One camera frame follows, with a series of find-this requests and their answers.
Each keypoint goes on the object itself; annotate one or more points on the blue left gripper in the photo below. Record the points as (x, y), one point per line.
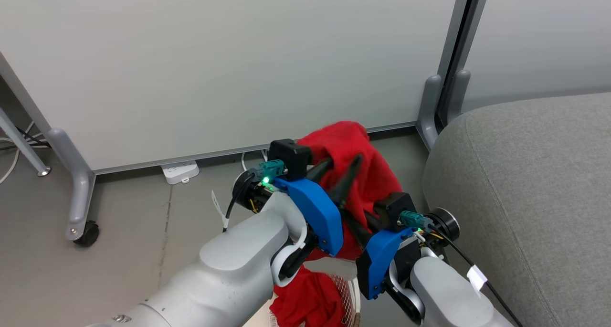
(319, 212)

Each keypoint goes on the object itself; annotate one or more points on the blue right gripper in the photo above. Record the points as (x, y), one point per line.
(377, 258)

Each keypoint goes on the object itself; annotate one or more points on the red clothing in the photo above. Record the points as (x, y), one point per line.
(377, 174)

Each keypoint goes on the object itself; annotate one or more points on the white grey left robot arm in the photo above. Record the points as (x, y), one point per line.
(229, 269)

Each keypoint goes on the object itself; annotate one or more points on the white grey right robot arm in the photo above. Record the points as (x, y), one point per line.
(448, 293)

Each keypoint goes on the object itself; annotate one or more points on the white mesh laundry basket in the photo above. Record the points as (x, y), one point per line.
(351, 293)

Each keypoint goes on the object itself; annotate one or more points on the grey partition foot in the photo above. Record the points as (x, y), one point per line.
(458, 95)
(428, 112)

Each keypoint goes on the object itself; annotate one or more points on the white power strip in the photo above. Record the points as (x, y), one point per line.
(180, 171)

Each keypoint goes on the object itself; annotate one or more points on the large white partition panel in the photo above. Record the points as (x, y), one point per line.
(215, 64)

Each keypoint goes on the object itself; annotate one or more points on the grey fabric sofa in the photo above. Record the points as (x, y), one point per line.
(534, 198)

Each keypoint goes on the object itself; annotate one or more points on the black caster wheel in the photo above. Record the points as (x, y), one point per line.
(88, 234)

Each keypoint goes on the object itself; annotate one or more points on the narrow white partition panel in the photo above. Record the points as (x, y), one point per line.
(544, 36)

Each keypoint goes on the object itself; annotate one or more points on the grey partition leg with caster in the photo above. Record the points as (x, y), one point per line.
(79, 184)

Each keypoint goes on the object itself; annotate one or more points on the grey metal table leg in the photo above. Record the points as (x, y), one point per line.
(24, 145)

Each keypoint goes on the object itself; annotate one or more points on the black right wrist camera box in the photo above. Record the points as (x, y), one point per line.
(394, 207)

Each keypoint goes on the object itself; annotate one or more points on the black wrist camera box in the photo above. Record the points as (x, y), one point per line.
(394, 207)
(289, 157)

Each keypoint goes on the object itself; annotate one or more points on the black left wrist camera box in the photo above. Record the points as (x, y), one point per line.
(289, 157)

